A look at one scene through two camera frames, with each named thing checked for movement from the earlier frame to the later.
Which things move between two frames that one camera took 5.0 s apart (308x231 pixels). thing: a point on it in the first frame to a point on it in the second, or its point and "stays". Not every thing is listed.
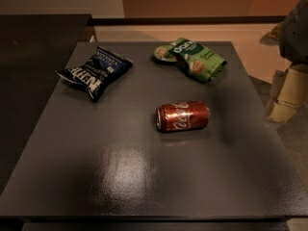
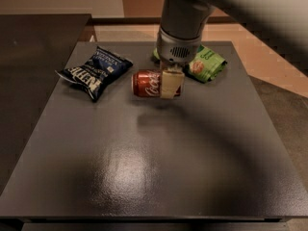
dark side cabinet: [33, 48] stays
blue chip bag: [94, 74] stays
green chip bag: [196, 61] stays
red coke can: [182, 115] to [147, 83]
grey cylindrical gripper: [295, 38] to [177, 51]
